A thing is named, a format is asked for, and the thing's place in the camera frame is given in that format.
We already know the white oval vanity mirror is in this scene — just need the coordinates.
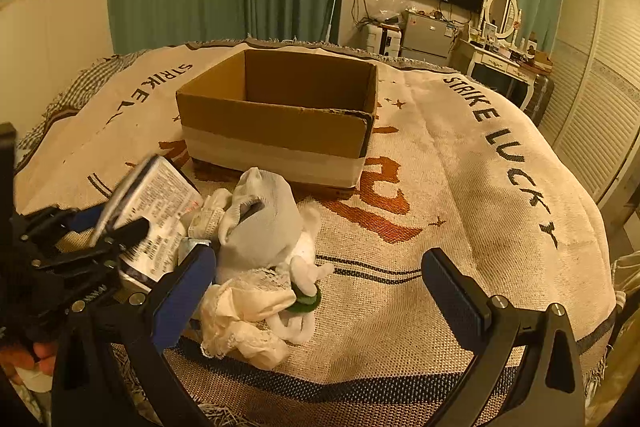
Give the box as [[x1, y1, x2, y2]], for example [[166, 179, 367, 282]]
[[484, 0, 520, 39]]

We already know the white louvred wardrobe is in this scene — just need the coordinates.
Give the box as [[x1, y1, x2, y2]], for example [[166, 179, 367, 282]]
[[539, 0, 639, 206]]

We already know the white dressing table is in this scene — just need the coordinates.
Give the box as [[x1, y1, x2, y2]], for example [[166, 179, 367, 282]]
[[448, 40, 536, 110]]

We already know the checked grey bedsheet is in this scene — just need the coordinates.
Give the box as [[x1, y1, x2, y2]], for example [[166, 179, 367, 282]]
[[14, 50, 146, 173]]

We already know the light grey cloth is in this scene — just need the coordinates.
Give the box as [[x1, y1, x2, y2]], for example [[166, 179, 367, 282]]
[[218, 167, 303, 271]]

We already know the white small appliance with black stripe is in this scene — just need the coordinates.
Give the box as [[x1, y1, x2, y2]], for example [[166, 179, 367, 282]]
[[362, 24, 402, 57]]

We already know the open cardboard box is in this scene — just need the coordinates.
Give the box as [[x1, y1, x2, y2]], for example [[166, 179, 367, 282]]
[[176, 49, 378, 190]]

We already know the grey small fridge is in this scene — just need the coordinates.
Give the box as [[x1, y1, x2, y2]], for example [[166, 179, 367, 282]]
[[400, 12, 458, 66]]

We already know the cream lace cloth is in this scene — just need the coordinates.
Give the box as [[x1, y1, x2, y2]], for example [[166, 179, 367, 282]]
[[200, 269, 296, 369]]

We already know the beige woven blanket with lettering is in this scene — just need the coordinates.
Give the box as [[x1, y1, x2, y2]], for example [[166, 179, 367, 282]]
[[16, 43, 616, 426]]

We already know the white sock with green patch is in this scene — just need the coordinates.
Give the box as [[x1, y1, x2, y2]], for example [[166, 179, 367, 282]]
[[267, 206, 335, 346]]

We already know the person's left hand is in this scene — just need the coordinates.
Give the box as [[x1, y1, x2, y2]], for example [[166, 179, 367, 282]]
[[0, 341, 58, 385]]

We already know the white ribbed sock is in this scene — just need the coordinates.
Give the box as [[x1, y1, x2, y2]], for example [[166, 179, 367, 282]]
[[180, 187, 232, 241]]

